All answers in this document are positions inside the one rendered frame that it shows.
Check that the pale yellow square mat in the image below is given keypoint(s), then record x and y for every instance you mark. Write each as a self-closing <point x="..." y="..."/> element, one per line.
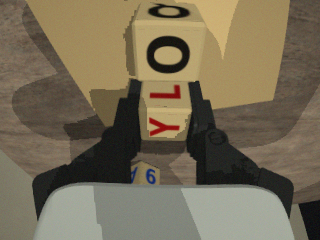
<point x="240" y="62"/>

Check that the beige letter block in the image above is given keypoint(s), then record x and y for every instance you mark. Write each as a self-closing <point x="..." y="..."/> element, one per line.
<point x="143" y="173"/>
<point x="164" y="110"/>
<point x="168" y="41"/>

